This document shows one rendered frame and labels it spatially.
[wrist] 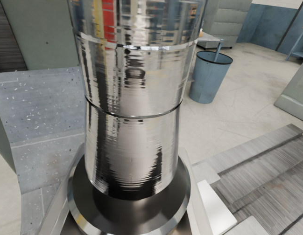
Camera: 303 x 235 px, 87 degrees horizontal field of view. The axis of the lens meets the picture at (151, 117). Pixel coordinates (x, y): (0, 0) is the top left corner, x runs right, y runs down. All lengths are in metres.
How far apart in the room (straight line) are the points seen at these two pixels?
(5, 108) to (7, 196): 1.23
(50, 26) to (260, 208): 0.55
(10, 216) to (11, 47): 1.26
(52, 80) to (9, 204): 1.25
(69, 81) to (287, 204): 0.54
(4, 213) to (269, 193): 1.49
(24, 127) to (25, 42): 0.18
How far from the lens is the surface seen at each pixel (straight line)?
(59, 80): 0.43
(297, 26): 7.11
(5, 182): 1.71
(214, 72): 2.25
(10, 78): 0.44
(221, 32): 5.41
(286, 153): 0.59
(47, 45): 0.42
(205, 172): 0.27
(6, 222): 1.53
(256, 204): 0.43
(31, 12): 0.41
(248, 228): 0.26
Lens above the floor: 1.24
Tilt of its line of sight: 39 degrees down
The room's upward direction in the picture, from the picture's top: 7 degrees clockwise
